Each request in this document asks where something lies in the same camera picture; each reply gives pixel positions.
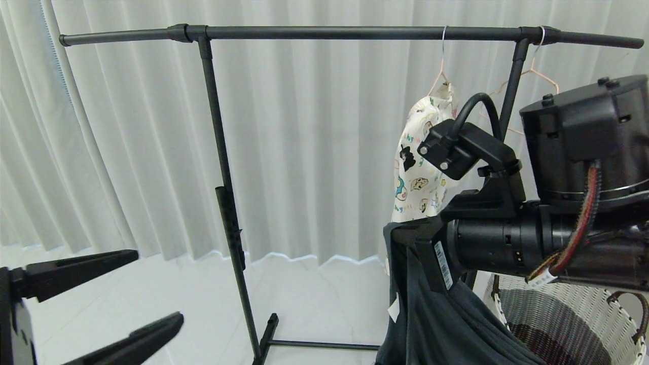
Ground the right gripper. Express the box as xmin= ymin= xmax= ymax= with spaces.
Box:
xmin=406 ymin=201 xmax=547 ymax=293

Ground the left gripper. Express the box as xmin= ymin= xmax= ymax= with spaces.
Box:
xmin=0 ymin=249 xmax=185 ymax=365

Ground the dark teal garment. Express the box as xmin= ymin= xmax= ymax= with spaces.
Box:
xmin=375 ymin=217 xmax=547 ymax=365

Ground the cream printed garment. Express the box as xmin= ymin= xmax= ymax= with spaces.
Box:
xmin=389 ymin=83 xmax=460 ymax=225

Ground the pink clothes hanger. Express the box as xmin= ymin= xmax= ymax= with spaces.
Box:
xmin=427 ymin=25 xmax=453 ymax=100
xmin=479 ymin=25 xmax=561 ymax=137

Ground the white laundry basket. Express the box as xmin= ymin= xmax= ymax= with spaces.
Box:
xmin=483 ymin=273 xmax=649 ymax=365

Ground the black clothes rack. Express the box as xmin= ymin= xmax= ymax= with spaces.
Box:
xmin=58 ymin=23 xmax=645 ymax=365

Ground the white curtain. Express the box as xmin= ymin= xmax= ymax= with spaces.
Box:
xmin=0 ymin=0 xmax=649 ymax=265

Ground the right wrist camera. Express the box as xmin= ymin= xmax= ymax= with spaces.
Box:
xmin=416 ymin=119 xmax=527 ymax=206

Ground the black cable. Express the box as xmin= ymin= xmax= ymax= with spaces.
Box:
xmin=446 ymin=92 xmax=504 ymax=143

